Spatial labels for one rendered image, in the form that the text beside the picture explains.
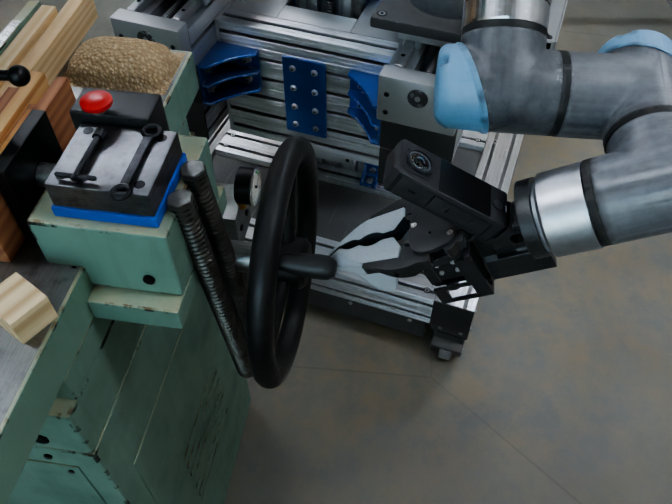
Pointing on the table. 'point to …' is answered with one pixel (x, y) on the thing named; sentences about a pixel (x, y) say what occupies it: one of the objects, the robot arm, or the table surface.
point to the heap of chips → (123, 65)
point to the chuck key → (85, 159)
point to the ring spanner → (135, 163)
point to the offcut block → (24, 308)
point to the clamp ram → (28, 166)
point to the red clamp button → (96, 101)
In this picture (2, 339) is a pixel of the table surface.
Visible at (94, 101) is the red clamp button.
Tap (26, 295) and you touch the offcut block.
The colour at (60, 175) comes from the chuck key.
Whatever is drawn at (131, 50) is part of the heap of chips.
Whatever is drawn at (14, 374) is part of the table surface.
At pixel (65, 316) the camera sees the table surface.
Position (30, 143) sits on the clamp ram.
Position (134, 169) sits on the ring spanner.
